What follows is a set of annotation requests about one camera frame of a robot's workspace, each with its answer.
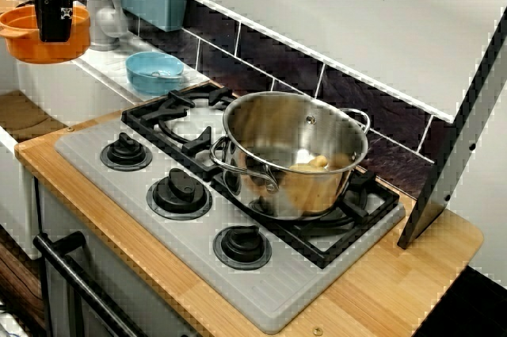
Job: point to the light blue bowl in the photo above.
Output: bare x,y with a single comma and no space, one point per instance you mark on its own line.
150,85

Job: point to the grey toy faucet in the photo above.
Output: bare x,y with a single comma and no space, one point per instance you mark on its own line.
101,8

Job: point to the grey stove plate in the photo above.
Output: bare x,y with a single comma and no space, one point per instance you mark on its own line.
253,293

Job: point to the dark grey side panel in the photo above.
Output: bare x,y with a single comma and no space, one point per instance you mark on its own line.
447,178

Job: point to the black burner grate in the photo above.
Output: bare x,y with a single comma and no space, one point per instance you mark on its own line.
194,142

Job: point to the dark tile backsplash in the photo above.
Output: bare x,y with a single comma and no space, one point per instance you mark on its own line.
277,59

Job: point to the black stove knob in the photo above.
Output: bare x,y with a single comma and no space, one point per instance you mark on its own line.
241,247
180,192
126,152

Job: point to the yellow toy food piece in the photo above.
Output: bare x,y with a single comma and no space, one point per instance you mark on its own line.
305,167

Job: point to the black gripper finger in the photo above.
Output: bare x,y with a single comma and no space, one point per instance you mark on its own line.
51,24

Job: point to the orange plastic pot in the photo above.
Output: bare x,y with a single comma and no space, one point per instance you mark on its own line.
47,53

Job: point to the white sink unit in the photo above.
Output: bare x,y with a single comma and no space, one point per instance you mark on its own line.
99,87

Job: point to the stainless steel pot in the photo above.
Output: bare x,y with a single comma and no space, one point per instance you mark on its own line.
277,127

